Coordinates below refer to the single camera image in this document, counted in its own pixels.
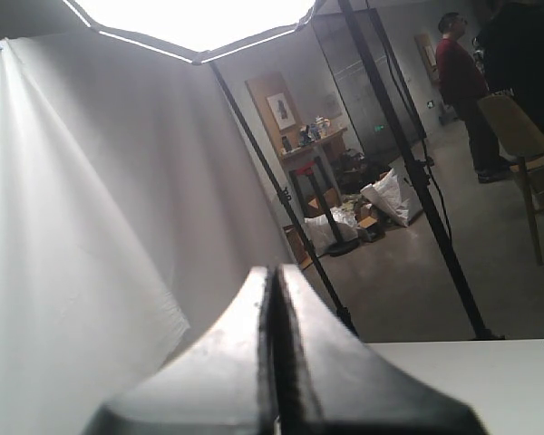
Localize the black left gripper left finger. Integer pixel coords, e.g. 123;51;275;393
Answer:
85;267;278;434

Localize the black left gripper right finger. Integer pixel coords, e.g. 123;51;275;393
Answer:
274;265;481;434

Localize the black tripod stand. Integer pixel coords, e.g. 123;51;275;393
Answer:
209;62;358;336

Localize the white plastic bag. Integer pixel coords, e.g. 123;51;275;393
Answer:
360;169;423;227

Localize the grey fabric backdrop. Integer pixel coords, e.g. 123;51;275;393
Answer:
0;31;292;434

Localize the wooden side table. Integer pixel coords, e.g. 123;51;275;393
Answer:
279;127;348;218

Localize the wooden chair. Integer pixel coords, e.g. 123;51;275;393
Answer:
478;95;544;266

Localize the person in red sweater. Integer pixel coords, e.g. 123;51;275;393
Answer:
435;12;510;184

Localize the bright softbox light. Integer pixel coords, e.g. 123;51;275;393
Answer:
64;0;324;65

